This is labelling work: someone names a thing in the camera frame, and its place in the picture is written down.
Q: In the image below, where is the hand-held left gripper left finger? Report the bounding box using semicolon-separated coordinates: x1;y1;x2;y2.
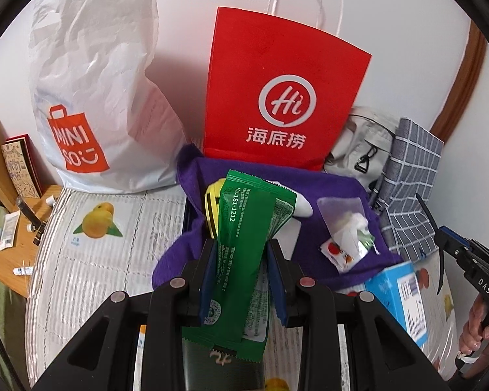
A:
30;238;218;391

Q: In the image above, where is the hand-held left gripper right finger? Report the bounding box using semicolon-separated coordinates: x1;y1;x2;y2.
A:
267;238;451;391

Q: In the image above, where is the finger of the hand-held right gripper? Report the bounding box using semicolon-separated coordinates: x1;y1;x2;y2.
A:
438;225;472;254
415;193;446;295

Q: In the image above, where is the green sachet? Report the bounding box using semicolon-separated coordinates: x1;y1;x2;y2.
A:
181;169;298;361

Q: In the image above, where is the small printed packet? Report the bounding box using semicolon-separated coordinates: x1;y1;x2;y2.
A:
320;230;379;274

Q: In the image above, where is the white sponge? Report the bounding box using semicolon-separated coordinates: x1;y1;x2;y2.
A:
269;180;314;261

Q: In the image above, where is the yellow pouch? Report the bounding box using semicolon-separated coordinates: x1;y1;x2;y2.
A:
204;178;229;240

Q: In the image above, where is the purple towel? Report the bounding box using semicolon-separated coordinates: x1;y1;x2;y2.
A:
152;143;404;290

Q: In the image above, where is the person's right hand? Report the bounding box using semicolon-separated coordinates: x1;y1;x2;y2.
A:
458;291;489;355

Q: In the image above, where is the grey plaid cushion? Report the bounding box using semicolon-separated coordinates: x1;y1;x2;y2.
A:
375;118;445;259

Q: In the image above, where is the blue and white carton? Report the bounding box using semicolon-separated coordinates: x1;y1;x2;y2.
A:
364;261;428;349

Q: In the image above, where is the dark green box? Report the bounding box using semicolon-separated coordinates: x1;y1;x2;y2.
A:
181;338;267;391

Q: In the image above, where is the beige backpack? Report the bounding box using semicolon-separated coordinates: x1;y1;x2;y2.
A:
324;106;400;190

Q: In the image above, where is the fruit print tablecloth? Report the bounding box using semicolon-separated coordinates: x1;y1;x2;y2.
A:
24;187;473;391

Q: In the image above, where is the red paper bag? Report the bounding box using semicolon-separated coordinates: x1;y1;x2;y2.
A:
202;0;372;172

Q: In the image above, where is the wooden nightstand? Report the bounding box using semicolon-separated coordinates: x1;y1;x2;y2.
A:
0;185;64;298

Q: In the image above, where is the black stick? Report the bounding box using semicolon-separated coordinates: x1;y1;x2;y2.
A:
15;196;47;247

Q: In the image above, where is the green bedding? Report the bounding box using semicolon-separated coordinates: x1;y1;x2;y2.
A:
0;195;29;375

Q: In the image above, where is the white tube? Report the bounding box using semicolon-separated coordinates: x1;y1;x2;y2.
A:
0;212;19;249

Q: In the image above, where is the patterned book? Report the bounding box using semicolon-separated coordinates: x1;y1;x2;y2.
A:
0;134;43;202

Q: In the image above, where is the white plastic shopping bag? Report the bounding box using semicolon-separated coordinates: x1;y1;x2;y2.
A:
26;0;188;194

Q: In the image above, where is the wooden door frame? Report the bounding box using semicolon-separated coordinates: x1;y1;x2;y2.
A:
430;20;487;141

